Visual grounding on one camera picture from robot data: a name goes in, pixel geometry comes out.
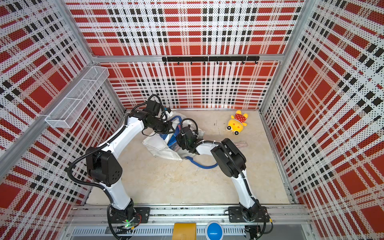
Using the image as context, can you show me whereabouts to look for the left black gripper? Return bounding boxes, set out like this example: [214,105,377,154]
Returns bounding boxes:
[148,117,176,134]

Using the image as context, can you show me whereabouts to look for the white canvas bag blue handles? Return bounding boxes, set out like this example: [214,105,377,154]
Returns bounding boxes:
[142,112,218,170]

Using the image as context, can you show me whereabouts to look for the clear plastic compass set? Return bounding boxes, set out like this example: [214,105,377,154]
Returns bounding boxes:
[234,141,248,149]

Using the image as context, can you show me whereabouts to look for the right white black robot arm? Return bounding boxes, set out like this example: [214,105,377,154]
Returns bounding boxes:
[176,118,271,223]

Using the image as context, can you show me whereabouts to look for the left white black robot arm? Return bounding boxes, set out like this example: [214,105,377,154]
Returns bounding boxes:
[67,94,175,222]

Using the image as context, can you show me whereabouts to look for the yellow plush toy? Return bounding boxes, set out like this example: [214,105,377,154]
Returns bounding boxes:
[226,110,249,136]

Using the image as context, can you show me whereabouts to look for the yellow block at front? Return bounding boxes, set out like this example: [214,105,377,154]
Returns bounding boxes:
[172,223,197,240]

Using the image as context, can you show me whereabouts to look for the blue round button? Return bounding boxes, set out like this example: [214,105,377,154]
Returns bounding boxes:
[205,221,224,240]

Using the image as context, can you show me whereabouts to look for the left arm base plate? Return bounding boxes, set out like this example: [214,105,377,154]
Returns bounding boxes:
[107,206,151,225]

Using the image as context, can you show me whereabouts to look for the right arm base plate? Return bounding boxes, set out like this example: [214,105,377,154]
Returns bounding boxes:
[228,206,270,223]

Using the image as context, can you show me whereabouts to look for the white wire wall basket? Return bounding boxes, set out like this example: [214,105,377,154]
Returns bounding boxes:
[45,66,109,129]

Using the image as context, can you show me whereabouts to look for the black hook rail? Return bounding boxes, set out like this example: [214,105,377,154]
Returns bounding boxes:
[162,56,260,64]

